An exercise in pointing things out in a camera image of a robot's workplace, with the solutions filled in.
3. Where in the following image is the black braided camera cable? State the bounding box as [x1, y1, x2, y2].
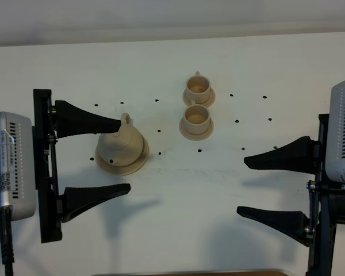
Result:
[0, 206, 16, 276]

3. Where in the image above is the beige cup saucer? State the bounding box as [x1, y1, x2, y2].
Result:
[182, 88, 216, 108]
[179, 119, 214, 141]

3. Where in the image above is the near beige teacup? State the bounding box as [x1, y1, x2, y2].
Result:
[183, 101, 210, 135]

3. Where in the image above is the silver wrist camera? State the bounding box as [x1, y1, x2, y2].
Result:
[0, 112, 36, 221]
[325, 81, 345, 183]

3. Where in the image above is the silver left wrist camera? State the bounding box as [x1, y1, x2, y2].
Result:
[0, 112, 36, 221]

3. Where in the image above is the far beige cup saucer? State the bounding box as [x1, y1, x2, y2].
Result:
[182, 88, 216, 108]

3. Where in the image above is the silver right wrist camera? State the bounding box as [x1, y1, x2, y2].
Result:
[325, 81, 345, 183]

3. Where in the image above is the beige teacup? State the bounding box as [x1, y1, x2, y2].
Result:
[183, 101, 210, 135]
[185, 71, 211, 104]

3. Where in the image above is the beige teapot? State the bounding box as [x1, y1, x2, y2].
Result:
[97, 113, 144, 167]

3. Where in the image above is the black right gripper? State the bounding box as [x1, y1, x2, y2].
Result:
[236, 114, 345, 275]

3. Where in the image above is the far beige teacup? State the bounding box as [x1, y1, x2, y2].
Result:
[185, 71, 211, 104]

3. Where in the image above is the near beige cup saucer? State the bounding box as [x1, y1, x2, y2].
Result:
[179, 119, 214, 141]

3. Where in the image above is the beige teapot saucer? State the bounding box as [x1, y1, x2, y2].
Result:
[94, 137, 150, 175]

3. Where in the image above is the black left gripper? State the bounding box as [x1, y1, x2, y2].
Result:
[33, 89, 131, 243]

